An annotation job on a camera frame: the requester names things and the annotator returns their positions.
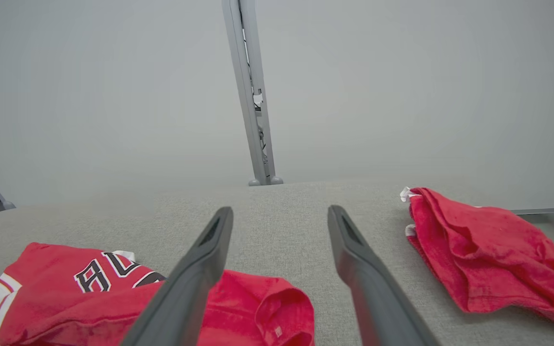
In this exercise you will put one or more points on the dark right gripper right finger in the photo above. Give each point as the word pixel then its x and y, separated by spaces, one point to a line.
pixel 373 298

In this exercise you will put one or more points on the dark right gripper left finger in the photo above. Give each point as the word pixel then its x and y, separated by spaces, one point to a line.
pixel 185 288

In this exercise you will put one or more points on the red basketball jersey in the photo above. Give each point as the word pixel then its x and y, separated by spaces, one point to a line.
pixel 65 312

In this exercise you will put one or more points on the red shorts with white stripe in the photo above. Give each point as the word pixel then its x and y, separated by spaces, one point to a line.
pixel 488 254

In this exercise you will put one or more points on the grey partition post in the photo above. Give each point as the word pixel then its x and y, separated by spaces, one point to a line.
pixel 254 48
pixel 241 72

